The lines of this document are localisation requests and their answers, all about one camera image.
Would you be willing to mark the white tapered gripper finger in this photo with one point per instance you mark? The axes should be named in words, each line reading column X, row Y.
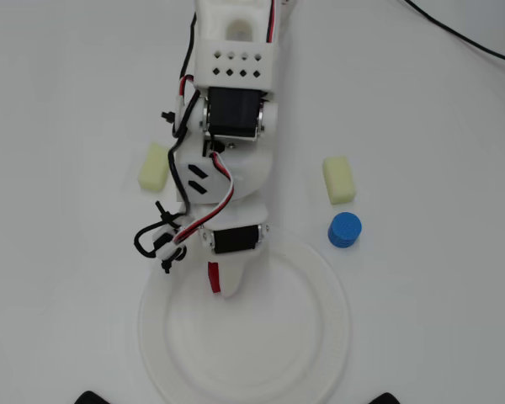
column 235, row 275

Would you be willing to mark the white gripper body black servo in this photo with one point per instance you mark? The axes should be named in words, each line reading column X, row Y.
column 235, row 240

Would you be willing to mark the red cube block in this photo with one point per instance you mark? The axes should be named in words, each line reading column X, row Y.
column 214, row 280

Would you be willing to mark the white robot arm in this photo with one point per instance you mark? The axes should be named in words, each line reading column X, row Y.
column 235, row 63

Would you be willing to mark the cream foam block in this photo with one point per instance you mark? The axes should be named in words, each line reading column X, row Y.
column 339, row 181
column 151, row 170

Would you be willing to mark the blue cylinder block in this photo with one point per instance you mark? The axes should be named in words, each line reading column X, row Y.
column 345, row 230

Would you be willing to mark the white paper plate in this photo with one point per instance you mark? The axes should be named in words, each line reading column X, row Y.
column 278, row 336

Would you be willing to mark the black stand foot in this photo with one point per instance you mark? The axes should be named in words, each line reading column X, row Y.
column 91, row 398
column 383, row 399

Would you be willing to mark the small white wrist camera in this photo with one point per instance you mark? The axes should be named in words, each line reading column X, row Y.
column 168, row 246

